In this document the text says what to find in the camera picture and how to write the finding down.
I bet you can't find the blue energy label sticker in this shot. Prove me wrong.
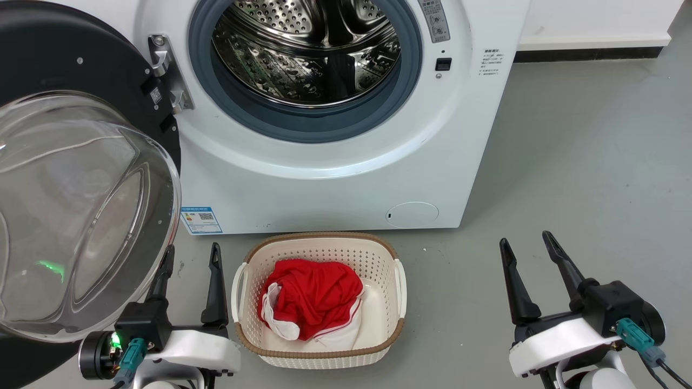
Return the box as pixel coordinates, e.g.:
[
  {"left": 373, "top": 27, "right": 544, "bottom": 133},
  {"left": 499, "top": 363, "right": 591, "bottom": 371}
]
[{"left": 180, "top": 205, "right": 223, "bottom": 235}]

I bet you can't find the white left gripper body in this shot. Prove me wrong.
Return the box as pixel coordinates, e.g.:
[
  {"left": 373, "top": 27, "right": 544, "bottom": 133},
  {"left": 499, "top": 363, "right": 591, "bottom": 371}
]
[{"left": 78, "top": 323, "right": 242, "bottom": 380}]

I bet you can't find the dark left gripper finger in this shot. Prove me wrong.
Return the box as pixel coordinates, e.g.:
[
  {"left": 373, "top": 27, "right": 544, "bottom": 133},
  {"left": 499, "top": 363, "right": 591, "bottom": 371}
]
[
  {"left": 201, "top": 242, "right": 230, "bottom": 327},
  {"left": 145, "top": 244, "right": 176, "bottom": 304}
]

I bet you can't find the black round glass washer door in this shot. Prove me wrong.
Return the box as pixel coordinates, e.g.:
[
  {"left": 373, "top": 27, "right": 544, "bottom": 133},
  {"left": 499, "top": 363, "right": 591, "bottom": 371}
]
[{"left": 0, "top": 0, "right": 183, "bottom": 389}]

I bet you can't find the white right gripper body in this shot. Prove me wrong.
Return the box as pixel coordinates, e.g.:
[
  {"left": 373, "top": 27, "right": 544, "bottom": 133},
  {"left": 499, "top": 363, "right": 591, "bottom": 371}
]
[{"left": 508, "top": 310, "right": 623, "bottom": 379}]

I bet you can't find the perforated steel washer drum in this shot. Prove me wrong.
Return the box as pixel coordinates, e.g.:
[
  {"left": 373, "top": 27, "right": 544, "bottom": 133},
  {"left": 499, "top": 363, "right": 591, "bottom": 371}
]
[{"left": 212, "top": 0, "right": 402, "bottom": 108}]

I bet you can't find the white wall ledge trim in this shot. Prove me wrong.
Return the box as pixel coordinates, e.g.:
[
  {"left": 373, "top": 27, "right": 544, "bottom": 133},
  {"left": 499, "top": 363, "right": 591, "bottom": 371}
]
[{"left": 516, "top": 33, "right": 673, "bottom": 52}]

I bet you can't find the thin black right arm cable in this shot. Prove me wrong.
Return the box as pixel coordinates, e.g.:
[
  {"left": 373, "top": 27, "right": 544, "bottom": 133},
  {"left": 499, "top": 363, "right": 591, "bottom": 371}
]
[{"left": 641, "top": 357, "right": 692, "bottom": 389}]

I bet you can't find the teal right camera connector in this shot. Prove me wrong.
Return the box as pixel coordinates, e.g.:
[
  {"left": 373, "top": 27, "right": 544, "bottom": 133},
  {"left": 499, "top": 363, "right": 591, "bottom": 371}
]
[{"left": 615, "top": 318, "right": 667, "bottom": 368}]

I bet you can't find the teal camera connector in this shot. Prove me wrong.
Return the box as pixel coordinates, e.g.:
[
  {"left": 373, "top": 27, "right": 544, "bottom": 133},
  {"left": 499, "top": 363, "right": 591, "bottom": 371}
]
[
  {"left": 112, "top": 338, "right": 148, "bottom": 388},
  {"left": 615, "top": 318, "right": 667, "bottom": 368}
]

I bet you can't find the black baseboard strip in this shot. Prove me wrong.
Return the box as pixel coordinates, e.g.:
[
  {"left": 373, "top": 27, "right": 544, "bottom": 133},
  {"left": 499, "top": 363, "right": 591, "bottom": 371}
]
[{"left": 514, "top": 47, "right": 664, "bottom": 64}]

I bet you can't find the white text sticker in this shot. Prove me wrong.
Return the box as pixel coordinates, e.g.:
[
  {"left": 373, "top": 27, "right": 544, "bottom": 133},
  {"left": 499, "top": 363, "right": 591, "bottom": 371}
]
[{"left": 480, "top": 48, "right": 503, "bottom": 77}]

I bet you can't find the white front-load washing machine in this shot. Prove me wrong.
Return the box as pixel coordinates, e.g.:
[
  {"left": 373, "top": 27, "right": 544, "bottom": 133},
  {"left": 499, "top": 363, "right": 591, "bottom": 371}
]
[{"left": 32, "top": 0, "right": 533, "bottom": 236}]

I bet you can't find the teal left camera connector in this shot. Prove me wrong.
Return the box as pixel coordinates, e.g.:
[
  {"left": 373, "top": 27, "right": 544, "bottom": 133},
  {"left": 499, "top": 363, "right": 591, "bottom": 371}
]
[{"left": 112, "top": 338, "right": 148, "bottom": 388}]

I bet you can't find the grey warning label sticker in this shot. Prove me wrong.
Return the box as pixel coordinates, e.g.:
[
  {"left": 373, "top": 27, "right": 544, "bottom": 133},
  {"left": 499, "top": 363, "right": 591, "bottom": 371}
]
[{"left": 417, "top": 0, "right": 451, "bottom": 44}]

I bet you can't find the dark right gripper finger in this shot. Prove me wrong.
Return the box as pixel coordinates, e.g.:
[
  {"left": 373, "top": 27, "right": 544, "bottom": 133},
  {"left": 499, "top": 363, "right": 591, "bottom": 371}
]
[
  {"left": 499, "top": 238, "right": 542, "bottom": 326},
  {"left": 542, "top": 231, "right": 600, "bottom": 313}
]

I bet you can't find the cream plastic laundry basket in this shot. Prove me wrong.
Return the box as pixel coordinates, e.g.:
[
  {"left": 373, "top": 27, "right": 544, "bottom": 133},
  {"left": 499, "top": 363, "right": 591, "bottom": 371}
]
[{"left": 231, "top": 231, "right": 407, "bottom": 370}]

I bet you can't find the silver metal door hinge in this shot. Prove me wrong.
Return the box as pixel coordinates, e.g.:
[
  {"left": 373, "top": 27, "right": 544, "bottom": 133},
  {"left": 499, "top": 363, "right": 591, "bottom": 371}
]
[{"left": 148, "top": 33, "right": 195, "bottom": 115}]

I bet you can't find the round white filter cover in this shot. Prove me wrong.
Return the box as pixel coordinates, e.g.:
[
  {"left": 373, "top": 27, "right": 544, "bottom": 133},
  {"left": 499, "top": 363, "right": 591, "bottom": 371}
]
[{"left": 385, "top": 202, "right": 440, "bottom": 229}]

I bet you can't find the red and white garment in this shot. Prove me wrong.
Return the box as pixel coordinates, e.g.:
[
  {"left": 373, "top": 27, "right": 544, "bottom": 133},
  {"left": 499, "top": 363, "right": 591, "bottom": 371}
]
[{"left": 257, "top": 258, "right": 365, "bottom": 351}]

